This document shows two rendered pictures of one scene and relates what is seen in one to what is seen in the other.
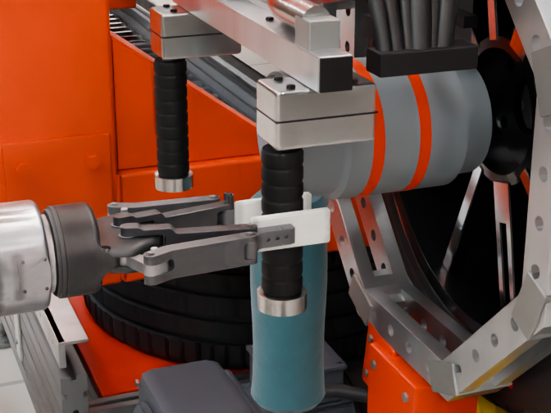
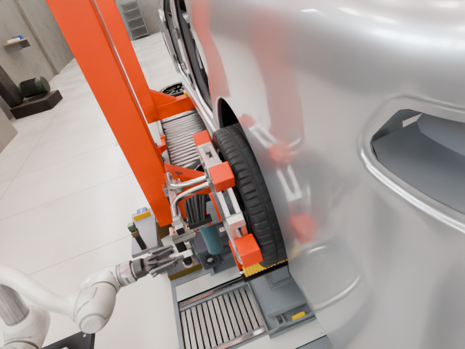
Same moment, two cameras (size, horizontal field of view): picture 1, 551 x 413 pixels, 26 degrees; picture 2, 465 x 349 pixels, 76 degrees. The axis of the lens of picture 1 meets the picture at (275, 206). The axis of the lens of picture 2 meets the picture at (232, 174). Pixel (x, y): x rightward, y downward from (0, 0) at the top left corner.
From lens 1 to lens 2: 0.70 m
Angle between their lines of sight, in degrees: 17
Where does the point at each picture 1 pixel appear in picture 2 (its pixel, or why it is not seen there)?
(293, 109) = (175, 237)
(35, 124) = (154, 194)
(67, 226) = (135, 268)
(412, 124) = (214, 214)
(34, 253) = (129, 276)
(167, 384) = (197, 239)
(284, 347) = (210, 244)
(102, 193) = not seen: hidden behind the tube
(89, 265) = (141, 274)
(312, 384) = (219, 248)
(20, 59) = (147, 183)
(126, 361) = not seen: hidden behind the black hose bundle
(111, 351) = not seen: hidden behind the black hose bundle
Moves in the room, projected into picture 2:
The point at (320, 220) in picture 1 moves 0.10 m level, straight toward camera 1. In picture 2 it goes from (189, 252) to (183, 273)
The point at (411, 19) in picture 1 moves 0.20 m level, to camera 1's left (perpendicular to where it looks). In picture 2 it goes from (195, 215) to (146, 221)
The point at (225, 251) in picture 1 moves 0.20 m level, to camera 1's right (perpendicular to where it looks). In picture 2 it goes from (167, 266) to (216, 262)
